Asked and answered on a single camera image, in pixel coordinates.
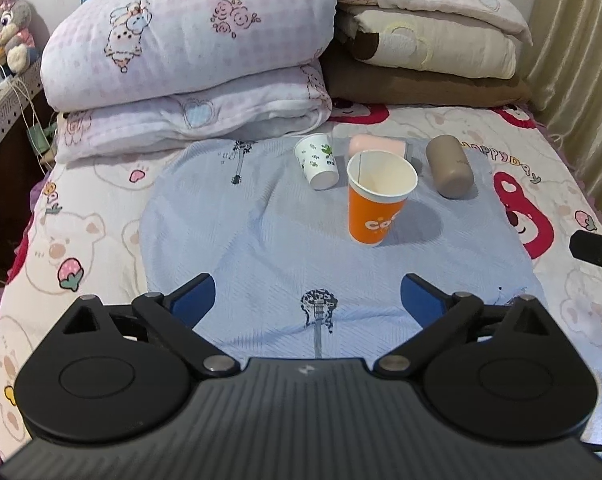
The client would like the beige tumbler cup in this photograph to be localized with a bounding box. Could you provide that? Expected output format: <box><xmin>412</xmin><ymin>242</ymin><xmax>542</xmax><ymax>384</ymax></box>
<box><xmin>426</xmin><ymin>134</ymin><xmax>474</xmax><ymax>200</ymax></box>

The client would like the beige pleated curtain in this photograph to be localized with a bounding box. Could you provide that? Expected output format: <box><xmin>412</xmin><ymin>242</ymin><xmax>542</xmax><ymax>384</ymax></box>
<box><xmin>520</xmin><ymin>0</ymin><xmax>602</xmax><ymax>215</ymax></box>

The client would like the orange paper cup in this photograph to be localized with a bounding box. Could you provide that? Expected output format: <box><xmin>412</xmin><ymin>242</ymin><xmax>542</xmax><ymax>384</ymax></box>
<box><xmin>347</xmin><ymin>150</ymin><xmax>418</xmax><ymax>246</ymax></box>

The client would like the grey plush bunny toy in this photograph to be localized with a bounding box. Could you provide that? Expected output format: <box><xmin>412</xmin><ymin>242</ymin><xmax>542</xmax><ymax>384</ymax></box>
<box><xmin>0</xmin><ymin>0</ymin><xmax>38</xmax><ymax>75</ymax></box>

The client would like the light blue cloth mat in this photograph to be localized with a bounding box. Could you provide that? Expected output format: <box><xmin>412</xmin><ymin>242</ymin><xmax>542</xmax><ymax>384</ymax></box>
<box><xmin>139</xmin><ymin>138</ymin><xmax>543</xmax><ymax>361</ymax></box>

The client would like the white charging cable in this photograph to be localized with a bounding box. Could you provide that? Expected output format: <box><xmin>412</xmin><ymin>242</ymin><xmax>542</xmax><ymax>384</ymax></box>
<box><xmin>0</xmin><ymin>62</ymin><xmax>57</xmax><ymax>172</ymax></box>

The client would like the cartoon bear bed sheet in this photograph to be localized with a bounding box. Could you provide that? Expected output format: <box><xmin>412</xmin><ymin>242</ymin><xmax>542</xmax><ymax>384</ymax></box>
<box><xmin>0</xmin><ymin>104</ymin><xmax>602</xmax><ymax>462</ymax></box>

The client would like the folded pink white quilt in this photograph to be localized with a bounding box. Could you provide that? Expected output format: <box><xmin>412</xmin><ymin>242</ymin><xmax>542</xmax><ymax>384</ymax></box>
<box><xmin>40</xmin><ymin>0</ymin><xmax>337</xmax><ymax>164</ymax></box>

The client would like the small white printed paper cup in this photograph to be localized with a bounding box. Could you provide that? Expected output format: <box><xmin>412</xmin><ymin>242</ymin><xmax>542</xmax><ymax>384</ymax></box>
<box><xmin>293</xmin><ymin>133</ymin><xmax>339</xmax><ymax>191</ymax></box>

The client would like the brown folded blanket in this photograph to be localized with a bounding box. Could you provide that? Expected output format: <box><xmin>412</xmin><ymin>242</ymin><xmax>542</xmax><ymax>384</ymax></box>
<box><xmin>321</xmin><ymin>56</ymin><xmax>531</xmax><ymax>108</ymax></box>

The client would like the cream folded blanket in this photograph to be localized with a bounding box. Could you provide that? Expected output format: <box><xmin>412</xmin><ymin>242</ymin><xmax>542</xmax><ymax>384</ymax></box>
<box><xmin>335</xmin><ymin>6</ymin><xmax>517</xmax><ymax>79</ymax></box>

